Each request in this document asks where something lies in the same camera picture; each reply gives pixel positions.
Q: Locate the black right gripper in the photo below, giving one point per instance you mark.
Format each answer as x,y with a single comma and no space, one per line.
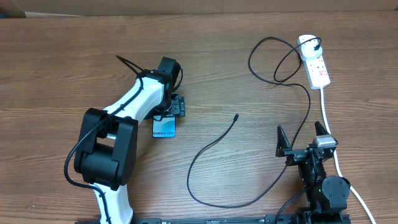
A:
295,155

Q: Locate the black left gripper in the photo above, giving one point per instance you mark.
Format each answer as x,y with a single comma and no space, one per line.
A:
177,108

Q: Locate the black smartphone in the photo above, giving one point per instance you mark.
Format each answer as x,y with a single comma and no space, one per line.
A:
163,127

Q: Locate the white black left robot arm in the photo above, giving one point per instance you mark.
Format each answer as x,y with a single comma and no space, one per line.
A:
104,157

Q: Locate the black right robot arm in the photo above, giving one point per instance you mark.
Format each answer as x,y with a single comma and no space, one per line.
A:
326,194

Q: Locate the white charger plug adapter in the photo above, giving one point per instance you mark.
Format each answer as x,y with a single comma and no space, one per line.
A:
310,47

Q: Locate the white power strip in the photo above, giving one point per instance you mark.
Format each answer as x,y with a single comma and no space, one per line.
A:
317,73

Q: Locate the brown cardboard backdrop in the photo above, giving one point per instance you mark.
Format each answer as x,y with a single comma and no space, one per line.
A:
22,8

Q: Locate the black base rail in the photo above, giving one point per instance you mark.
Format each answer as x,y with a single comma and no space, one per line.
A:
267,219

